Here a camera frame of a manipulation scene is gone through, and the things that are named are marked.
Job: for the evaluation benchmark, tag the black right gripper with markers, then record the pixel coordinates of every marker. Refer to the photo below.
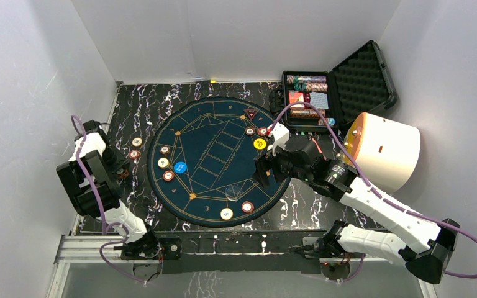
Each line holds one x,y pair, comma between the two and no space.
263,164

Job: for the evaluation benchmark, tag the yellow big blind button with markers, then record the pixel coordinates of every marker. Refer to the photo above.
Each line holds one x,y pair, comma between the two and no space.
259,143

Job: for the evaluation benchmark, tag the blue small blind button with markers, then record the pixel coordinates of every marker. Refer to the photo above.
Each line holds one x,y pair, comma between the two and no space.
180,167

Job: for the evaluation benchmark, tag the red poker chip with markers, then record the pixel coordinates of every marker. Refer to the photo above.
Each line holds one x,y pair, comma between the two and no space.
168,175

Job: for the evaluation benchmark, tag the cream poker chip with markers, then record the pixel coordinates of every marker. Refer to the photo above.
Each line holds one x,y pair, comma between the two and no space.
163,163

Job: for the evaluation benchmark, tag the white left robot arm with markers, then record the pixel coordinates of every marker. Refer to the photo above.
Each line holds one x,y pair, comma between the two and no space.
90,179

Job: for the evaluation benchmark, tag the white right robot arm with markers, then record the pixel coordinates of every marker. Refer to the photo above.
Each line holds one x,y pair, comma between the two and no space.
422,246

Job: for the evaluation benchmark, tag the clear plastic dealer button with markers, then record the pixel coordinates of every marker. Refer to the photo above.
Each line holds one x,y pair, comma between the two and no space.
234,192

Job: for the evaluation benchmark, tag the round blue poker mat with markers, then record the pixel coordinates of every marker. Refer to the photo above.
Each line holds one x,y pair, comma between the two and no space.
209,134

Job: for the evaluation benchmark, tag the red triangle marker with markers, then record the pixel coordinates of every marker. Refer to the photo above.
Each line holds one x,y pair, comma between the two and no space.
251,113

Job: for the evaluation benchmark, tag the poker chip row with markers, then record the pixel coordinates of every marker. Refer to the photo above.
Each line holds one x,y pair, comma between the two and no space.
293,79
311,87
303,113

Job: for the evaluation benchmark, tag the red card deck box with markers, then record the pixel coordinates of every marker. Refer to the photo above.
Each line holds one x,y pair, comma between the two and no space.
296,96

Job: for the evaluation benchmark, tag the short poker chip stack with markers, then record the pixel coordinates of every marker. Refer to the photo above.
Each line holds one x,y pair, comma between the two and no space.
329,121

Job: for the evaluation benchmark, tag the black foam-lined carrying case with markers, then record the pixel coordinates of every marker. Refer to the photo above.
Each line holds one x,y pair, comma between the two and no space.
360,83

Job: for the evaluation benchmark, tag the blue card deck in case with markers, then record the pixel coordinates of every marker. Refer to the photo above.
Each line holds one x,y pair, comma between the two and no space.
319,100

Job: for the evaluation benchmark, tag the top poker chip row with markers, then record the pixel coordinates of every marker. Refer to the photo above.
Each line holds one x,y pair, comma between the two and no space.
293,79

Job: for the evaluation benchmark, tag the white cylindrical drum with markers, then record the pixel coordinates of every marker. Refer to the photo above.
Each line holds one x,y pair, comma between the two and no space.
387,151

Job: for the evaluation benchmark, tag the aluminium mounting rail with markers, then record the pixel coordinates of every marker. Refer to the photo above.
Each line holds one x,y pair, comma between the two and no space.
225,264

